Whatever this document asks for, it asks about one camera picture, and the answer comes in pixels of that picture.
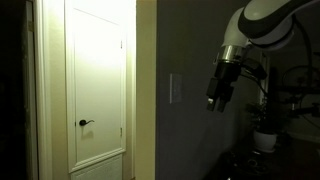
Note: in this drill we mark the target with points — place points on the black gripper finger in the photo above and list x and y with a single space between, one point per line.
221 105
210 104

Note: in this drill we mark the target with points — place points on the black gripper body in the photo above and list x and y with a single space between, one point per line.
220 85

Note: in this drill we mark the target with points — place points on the white wall light switch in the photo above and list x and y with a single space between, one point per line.
175 88

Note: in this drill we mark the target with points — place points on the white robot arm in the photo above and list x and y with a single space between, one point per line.
265 24

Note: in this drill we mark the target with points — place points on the green potted plant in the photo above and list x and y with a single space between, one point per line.
266 118

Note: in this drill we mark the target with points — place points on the white plant pot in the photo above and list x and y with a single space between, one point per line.
264 142

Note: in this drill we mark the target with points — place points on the dark wooden side table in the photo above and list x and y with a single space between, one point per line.
246 146

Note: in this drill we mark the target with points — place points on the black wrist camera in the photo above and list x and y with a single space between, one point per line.
254 68

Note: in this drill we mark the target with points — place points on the black door lever handle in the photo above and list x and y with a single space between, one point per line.
85 122

